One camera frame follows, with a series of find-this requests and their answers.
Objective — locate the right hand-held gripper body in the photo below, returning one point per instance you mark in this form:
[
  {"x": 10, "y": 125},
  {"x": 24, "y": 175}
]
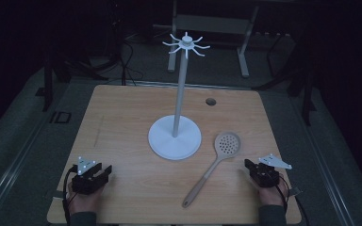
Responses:
[{"x": 267, "y": 176}]

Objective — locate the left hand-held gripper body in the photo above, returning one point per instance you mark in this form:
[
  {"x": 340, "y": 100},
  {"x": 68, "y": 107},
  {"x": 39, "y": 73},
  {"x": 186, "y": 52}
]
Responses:
[{"x": 86, "y": 183}]

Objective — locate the beige slotted spoon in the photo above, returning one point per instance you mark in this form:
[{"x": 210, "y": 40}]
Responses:
[{"x": 227, "y": 145}]

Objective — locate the white hook rack stand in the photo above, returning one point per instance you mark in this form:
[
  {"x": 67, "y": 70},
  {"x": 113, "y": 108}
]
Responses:
[{"x": 175, "y": 142}]

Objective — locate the person's left hand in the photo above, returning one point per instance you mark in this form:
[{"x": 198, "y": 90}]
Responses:
[{"x": 86, "y": 201}]

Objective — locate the person's right hand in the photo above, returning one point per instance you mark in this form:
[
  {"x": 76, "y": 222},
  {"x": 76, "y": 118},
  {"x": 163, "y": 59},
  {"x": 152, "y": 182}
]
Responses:
[{"x": 271, "y": 195}]

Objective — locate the black floor socket box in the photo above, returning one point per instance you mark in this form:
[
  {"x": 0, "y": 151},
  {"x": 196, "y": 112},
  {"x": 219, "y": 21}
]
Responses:
[{"x": 61, "y": 117}]

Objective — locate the black metal stand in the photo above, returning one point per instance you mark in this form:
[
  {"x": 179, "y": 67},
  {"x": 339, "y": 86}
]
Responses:
[
  {"x": 306, "y": 94},
  {"x": 47, "y": 84}
]

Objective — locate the white metal desk frame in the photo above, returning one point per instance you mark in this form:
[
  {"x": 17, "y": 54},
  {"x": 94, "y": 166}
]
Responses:
[{"x": 212, "y": 24}]

